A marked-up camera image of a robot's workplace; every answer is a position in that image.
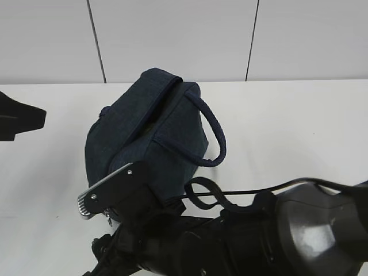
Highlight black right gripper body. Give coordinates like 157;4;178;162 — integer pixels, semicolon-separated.
84;226;184;275

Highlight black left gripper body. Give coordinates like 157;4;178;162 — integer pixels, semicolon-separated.
1;92;47;141

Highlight dark blue fabric lunch bag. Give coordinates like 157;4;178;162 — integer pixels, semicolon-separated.
85;68;227;214

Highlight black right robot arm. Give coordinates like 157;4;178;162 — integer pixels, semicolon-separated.
90;178;367;275

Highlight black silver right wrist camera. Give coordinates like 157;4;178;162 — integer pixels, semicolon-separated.
77;161;164;223

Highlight black cable loop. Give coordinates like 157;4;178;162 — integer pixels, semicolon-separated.
160;175;368;210

